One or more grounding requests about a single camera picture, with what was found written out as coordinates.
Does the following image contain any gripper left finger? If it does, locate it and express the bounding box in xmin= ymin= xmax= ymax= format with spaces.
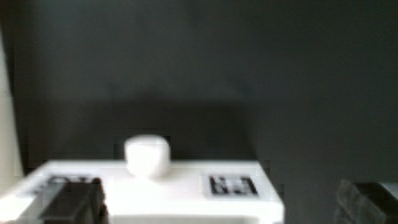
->
xmin=39 ymin=178 xmax=108 ymax=224

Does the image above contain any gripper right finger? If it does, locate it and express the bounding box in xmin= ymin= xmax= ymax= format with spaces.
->
xmin=336 ymin=180 xmax=398 ymax=224

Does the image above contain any white front drawer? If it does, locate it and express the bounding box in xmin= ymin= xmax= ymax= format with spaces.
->
xmin=0 ymin=135 xmax=284 ymax=224

